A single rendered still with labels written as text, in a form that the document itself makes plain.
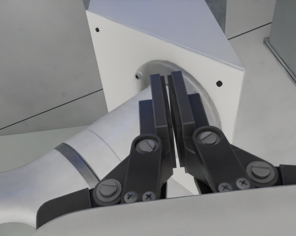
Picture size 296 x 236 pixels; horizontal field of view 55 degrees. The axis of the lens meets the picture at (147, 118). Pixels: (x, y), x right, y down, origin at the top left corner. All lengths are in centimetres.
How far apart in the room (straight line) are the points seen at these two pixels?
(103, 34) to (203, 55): 22
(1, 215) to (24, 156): 178
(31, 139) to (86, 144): 184
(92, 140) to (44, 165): 6
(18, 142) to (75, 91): 59
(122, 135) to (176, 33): 17
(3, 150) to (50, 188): 189
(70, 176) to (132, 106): 13
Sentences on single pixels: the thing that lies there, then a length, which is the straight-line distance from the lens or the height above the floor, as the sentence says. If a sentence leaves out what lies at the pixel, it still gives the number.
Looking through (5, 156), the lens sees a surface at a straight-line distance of 218.
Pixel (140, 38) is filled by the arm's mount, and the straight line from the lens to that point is 46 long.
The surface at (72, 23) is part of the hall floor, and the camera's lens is 170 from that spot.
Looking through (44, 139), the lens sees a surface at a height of 10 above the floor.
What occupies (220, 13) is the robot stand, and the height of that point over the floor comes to 93.
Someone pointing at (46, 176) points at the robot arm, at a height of 133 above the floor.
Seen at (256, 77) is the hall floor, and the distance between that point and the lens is 204.
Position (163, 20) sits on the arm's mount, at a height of 109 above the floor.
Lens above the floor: 153
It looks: 48 degrees down
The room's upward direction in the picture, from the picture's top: 175 degrees clockwise
